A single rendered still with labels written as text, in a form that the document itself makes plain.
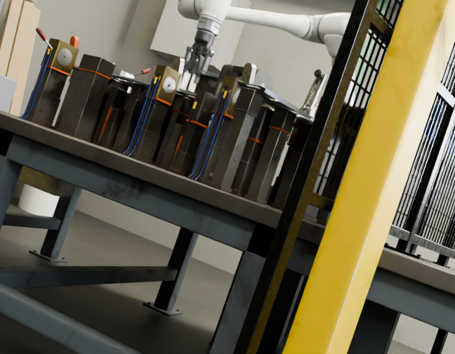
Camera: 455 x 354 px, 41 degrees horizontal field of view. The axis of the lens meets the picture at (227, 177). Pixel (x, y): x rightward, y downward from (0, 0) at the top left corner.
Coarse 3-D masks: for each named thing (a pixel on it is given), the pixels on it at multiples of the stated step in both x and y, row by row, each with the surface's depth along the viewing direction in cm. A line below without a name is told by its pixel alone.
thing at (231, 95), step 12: (228, 84) 190; (228, 96) 189; (216, 108) 190; (228, 108) 189; (216, 120) 189; (228, 120) 192; (216, 132) 189; (204, 144) 190; (216, 144) 190; (204, 156) 189; (216, 156) 191; (204, 168) 189; (204, 180) 189
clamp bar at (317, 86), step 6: (318, 72) 216; (318, 78) 220; (324, 78) 218; (312, 84) 219; (318, 84) 219; (312, 90) 219; (318, 90) 217; (312, 96) 218; (318, 96) 218; (306, 102) 218; (312, 102) 216; (306, 108) 219; (312, 108) 217
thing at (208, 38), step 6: (198, 30) 234; (198, 36) 233; (204, 36) 232; (210, 36) 232; (198, 42) 236; (204, 42) 234; (210, 42) 233; (198, 48) 235; (204, 48) 233; (210, 48) 233; (204, 54) 234
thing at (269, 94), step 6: (240, 84) 170; (252, 84) 164; (258, 90) 169; (264, 90) 166; (264, 96) 177; (270, 96) 173; (276, 96) 167; (264, 102) 180; (270, 102) 183; (276, 102) 179; (282, 102) 170; (288, 102) 172; (288, 108) 183; (294, 108) 175; (300, 114) 187; (306, 114) 181
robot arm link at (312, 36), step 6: (312, 18) 263; (318, 18) 262; (312, 24) 262; (318, 24) 260; (312, 30) 263; (318, 30) 260; (306, 36) 264; (312, 36) 264; (318, 36) 262; (318, 42) 265
